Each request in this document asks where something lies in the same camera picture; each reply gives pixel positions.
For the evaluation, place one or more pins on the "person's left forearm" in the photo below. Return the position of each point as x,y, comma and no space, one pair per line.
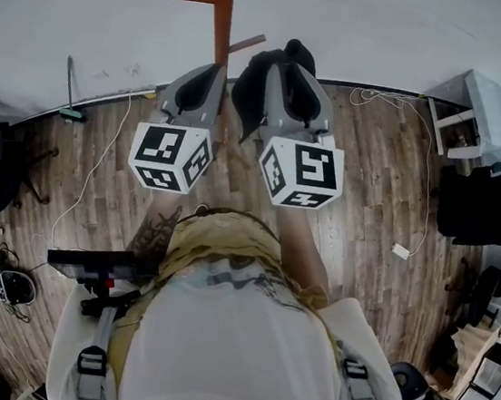
157,228

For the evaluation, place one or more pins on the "black cap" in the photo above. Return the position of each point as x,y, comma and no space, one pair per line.
251,89

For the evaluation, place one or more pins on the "person's khaki shorts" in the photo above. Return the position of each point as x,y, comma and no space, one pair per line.
223,236

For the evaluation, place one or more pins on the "small white table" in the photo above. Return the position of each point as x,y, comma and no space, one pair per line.
495,117

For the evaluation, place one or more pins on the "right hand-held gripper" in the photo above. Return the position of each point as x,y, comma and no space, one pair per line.
314,166

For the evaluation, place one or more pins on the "person's right forearm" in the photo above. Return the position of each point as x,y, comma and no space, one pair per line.
303,252

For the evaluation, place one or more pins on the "black swivel chair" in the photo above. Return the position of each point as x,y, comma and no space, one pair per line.
495,286

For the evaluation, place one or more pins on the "brown wooden coat rack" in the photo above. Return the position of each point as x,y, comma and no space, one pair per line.
220,17

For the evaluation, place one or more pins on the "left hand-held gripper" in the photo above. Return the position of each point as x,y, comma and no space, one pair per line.
156,148

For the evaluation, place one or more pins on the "black box device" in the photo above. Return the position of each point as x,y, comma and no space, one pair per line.
91,260

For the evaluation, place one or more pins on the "green broom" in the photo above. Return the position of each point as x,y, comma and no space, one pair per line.
73,115

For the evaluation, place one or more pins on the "brown crumpled paper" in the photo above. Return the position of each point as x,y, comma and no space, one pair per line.
473,352

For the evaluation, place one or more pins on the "white power adapter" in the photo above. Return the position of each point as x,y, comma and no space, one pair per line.
400,251

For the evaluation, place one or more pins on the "black chair with draped cloth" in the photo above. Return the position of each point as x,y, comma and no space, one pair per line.
483,207

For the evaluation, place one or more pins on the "person's white shirt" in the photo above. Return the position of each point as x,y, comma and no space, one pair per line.
234,357

